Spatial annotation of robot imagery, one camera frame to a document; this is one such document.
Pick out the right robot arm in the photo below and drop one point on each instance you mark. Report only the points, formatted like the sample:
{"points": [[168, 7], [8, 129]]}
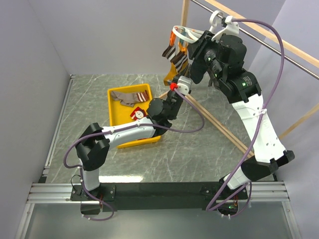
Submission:
{"points": [[223, 60]]}

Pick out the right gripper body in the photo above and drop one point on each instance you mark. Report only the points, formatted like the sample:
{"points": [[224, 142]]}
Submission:
{"points": [[205, 50]]}

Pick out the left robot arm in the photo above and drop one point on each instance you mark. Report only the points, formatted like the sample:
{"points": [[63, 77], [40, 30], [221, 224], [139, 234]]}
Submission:
{"points": [[92, 152]]}

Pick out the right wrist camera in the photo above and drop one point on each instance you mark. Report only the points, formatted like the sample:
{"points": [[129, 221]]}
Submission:
{"points": [[230, 28]]}

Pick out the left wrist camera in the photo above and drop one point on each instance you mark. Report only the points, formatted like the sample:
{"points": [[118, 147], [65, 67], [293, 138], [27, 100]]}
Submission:
{"points": [[182, 84]]}

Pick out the red white patterned sock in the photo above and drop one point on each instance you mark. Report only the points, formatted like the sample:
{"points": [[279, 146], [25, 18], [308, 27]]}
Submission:
{"points": [[138, 113]]}

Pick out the black base bar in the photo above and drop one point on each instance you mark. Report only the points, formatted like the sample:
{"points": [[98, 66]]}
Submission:
{"points": [[115, 197]]}

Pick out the mustard yellow sock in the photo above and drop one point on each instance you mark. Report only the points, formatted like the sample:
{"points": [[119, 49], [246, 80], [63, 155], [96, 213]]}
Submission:
{"points": [[169, 53], [180, 61]]}

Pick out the aluminium rail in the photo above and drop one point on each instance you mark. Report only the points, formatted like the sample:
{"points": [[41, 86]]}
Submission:
{"points": [[29, 207]]}

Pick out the navy blue hanging sock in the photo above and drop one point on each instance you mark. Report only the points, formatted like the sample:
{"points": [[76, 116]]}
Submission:
{"points": [[197, 71]]}

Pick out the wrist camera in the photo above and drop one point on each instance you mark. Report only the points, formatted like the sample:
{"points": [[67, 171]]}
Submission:
{"points": [[230, 28], [182, 84]]}

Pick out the white round clip hanger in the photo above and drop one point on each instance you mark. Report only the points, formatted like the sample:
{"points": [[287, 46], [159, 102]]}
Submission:
{"points": [[190, 35]]}

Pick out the yellow plastic tray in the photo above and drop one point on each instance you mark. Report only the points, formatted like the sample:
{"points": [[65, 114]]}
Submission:
{"points": [[120, 114]]}

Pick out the grey sock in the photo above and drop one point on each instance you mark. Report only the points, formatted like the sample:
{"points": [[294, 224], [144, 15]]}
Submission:
{"points": [[125, 99]]}

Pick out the wooden rack frame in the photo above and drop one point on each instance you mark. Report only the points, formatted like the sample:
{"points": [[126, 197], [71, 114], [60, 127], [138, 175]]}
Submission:
{"points": [[310, 59]]}

